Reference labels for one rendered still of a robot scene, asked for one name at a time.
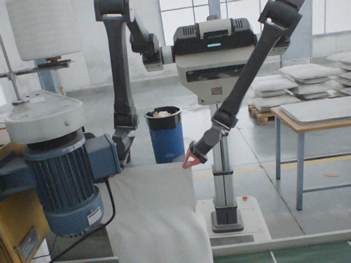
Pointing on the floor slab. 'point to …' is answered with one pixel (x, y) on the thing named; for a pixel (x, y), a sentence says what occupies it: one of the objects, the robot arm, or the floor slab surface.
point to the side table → (303, 151)
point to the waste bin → (166, 135)
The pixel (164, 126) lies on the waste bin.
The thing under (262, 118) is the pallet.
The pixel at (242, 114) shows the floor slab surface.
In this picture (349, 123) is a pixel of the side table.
